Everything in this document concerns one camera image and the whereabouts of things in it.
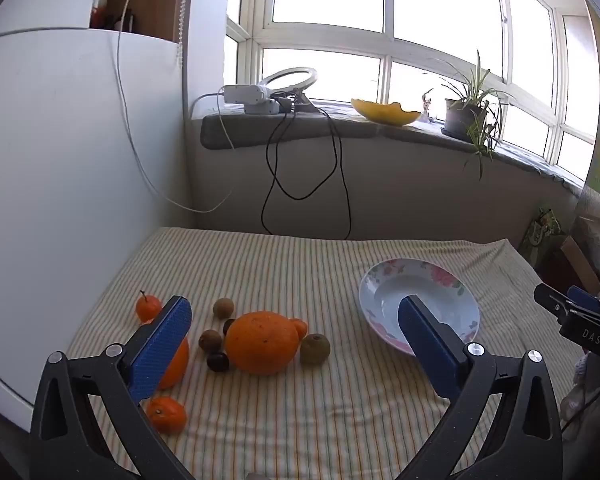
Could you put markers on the tangerine with stem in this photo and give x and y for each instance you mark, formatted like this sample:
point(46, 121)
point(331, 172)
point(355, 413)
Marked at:
point(147, 308)

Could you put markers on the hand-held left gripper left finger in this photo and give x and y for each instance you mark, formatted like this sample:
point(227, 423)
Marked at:
point(162, 345)

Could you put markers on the white cabinet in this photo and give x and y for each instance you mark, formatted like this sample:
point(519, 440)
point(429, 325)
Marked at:
point(55, 185)

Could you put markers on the floral white plate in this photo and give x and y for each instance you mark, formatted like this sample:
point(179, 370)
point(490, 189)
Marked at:
point(430, 280)

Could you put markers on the red white vase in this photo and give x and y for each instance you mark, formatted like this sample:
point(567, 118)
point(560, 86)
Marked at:
point(99, 7)

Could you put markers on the wooden shelf unit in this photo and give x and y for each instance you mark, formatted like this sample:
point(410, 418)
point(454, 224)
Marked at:
point(150, 0)

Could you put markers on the yellow wavy bowl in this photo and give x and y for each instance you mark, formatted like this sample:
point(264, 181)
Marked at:
point(380, 112)

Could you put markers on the cardboard box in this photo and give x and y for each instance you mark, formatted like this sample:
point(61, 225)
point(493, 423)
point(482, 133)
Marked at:
point(577, 260)

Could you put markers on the grey windowsill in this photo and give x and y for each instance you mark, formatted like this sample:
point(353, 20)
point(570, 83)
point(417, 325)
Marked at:
point(250, 127)

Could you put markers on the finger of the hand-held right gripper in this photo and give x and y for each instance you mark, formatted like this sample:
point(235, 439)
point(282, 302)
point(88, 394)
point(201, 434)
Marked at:
point(585, 297)
point(550, 297)

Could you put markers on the striped tablecloth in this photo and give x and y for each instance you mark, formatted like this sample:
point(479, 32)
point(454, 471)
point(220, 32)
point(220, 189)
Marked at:
point(305, 270)

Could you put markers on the white window frame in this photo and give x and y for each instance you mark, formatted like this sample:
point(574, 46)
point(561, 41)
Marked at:
point(387, 47)

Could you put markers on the smooth large orange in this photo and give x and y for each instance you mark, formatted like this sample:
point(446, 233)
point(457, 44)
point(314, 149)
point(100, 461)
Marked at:
point(177, 365)

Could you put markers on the dark grey adapter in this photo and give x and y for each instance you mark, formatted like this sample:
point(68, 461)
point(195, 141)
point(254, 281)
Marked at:
point(285, 105)

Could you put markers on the green printed package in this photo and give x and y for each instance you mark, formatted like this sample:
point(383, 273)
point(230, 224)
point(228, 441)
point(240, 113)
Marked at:
point(542, 235)

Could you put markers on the brown kiwi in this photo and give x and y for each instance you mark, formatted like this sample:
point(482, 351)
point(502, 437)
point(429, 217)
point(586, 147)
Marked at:
point(210, 340)
point(223, 308)
point(314, 349)

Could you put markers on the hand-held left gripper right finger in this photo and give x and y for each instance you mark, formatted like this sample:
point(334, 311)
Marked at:
point(427, 345)

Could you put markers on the dimpled large orange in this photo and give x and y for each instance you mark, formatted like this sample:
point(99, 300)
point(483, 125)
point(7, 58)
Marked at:
point(262, 342)

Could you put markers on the small tangerine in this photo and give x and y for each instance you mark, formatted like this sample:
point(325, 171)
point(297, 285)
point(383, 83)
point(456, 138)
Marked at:
point(300, 329)
point(167, 415)

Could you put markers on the potted spider plant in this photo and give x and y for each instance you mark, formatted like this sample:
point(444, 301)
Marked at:
point(462, 115)

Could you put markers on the person's right forearm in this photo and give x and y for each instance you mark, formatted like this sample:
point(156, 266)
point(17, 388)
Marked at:
point(577, 400)

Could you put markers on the white power strip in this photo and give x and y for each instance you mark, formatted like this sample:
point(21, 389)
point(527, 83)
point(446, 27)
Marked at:
point(245, 94)

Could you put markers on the small figurine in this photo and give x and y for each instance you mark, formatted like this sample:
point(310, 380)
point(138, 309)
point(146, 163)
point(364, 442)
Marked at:
point(426, 107)

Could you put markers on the dark chestnut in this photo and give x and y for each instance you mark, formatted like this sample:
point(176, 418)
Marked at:
point(228, 326)
point(217, 361)

